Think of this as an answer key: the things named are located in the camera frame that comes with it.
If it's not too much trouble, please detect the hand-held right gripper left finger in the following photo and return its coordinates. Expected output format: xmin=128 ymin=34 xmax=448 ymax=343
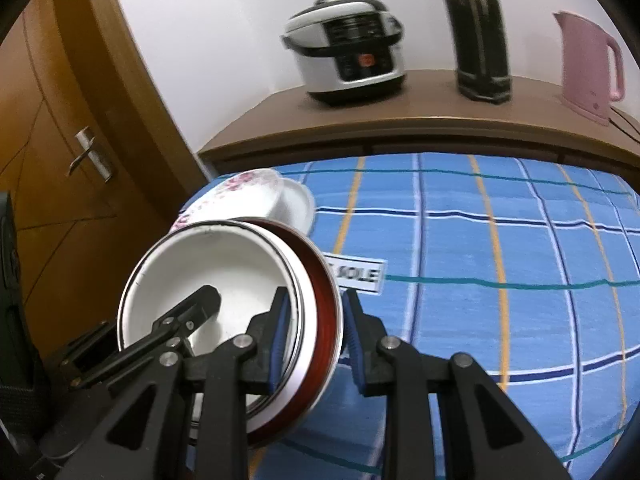
xmin=52 ymin=286 xmax=293 ymax=480

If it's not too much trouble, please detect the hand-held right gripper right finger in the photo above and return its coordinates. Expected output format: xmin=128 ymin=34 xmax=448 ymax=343
xmin=341 ymin=288 xmax=573 ymax=480

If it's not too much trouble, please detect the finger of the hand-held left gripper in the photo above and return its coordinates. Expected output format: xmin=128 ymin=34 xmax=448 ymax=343
xmin=69 ymin=285 xmax=222 ymax=393

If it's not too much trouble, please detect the pink plastic bowl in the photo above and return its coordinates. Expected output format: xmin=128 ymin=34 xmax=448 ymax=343
xmin=117 ymin=216 xmax=346 ymax=448

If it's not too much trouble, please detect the floral rimmed white plate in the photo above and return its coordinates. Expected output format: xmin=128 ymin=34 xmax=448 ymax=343
xmin=167 ymin=169 xmax=285 ymax=236

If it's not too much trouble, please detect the blue plaid tablecloth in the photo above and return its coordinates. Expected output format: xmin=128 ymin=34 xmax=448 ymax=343
xmin=177 ymin=152 xmax=640 ymax=480

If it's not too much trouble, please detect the wooden sideboard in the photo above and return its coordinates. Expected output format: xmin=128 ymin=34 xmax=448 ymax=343
xmin=197 ymin=69 xmax=640 ymax=181

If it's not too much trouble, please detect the wooden door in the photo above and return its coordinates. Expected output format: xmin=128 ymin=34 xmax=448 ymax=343
xmin=0 ymin=0 xmax=211 ymax=361

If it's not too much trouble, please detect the black and white rice cooker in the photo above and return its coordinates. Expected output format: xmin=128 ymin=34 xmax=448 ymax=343
xmin=280 ymin=0 xmax=407 ymax=107

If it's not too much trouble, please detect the black thermos flask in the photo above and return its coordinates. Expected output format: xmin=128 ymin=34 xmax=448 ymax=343
xmin=431 ymin=0 xmax=514 ymax=106

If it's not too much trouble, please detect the pink electric kettle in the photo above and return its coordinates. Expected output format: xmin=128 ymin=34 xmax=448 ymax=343
xmin=552 ymin=10 xmax=627 ymax=127

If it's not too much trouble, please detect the metal door handle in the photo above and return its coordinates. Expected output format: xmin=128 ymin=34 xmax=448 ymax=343
xmin=67 ymin=127 xmax=113 ymax=183

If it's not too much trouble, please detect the black kettle cable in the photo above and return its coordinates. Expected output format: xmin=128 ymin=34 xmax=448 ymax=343
xmin=607 ymin=107 xmax=640 ymax=141

